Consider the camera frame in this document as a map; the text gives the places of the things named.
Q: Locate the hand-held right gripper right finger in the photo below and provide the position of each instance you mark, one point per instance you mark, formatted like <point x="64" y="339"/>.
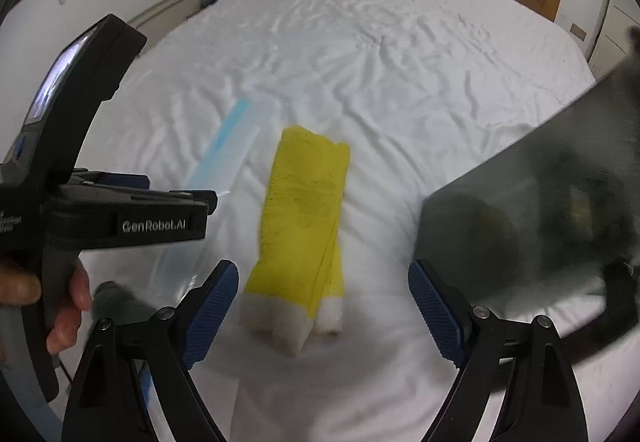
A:
<point x="435" y="317"/>

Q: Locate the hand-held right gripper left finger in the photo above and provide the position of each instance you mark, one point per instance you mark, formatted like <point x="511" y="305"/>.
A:
<point x="215" y="307"/>

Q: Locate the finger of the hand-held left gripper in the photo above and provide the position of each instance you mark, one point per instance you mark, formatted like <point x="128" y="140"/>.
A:
<point x="192" y="201"/>
<point x="125" y="181"/>

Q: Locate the clear zip bag blue stripe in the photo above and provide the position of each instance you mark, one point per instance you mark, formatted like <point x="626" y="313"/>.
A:
<point x="235" y="141"/>

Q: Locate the yellow sock pair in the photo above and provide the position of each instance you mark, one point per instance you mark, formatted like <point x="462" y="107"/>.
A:
<point x="305" y="202"/>

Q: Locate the grey translucent storage container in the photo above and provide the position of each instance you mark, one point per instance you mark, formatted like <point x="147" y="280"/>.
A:
<point x="525" y="202"/>

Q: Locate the person's left hand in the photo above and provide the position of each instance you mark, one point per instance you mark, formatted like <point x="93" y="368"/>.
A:
<point x="70" y="317"/>

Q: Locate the beige wooden ledge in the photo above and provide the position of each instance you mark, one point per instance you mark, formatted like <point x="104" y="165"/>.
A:
<point x="170" y="4"/>

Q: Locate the white wall socket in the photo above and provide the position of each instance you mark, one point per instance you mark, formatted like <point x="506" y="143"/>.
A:
<point x="578" y="30"/>

